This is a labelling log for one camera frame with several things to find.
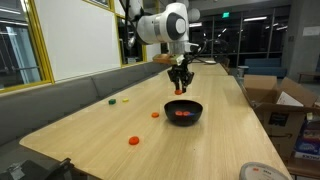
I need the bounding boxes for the blue sofa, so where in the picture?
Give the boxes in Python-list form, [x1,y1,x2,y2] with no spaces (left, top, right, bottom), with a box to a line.
[245,58,287,78]

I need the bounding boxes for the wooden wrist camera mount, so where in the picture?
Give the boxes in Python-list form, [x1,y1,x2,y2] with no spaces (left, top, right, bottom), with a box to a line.
[153,54,184,65]

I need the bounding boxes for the green exit sign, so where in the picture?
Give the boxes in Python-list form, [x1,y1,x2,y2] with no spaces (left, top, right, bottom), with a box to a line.
[222,12,230,18]

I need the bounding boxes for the grey round device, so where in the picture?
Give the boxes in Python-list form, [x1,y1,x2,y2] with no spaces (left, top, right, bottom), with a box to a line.
[239,162,289,180]

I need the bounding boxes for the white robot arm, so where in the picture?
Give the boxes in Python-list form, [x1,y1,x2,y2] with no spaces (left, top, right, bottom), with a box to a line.
[119,0,201,93]

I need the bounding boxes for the stacked game boxes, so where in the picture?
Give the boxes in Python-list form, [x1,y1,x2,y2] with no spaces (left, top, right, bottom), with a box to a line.
[294,121,320,161]

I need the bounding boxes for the green block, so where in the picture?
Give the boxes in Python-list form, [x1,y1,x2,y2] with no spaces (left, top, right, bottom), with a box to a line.
[108,99,116,105]

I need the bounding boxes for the orange tokens inside bowl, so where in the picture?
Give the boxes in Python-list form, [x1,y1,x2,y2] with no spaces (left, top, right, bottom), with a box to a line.
[175,111,191,116]

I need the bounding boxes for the open cardboard box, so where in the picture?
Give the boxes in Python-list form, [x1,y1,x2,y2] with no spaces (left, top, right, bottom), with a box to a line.
[243,75,319,158]

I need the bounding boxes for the orange token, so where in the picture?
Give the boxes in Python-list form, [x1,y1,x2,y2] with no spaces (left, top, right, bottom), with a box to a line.
[174,90,182,95]
[128,136,140,145]
[151,112,159,118]

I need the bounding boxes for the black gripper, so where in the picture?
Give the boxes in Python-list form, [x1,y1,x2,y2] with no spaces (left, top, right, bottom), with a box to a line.
[167,65,194,93]

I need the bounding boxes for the black bowl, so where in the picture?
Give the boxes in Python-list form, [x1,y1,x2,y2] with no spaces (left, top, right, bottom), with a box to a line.
[164,100,203,126]

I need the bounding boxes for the white globe pendant lamp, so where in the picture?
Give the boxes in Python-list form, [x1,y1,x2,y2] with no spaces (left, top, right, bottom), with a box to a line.
[188,8,201,22]

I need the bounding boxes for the white plate on far table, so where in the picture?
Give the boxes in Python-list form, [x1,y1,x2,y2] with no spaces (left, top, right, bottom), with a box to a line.
[205,60,217,64]

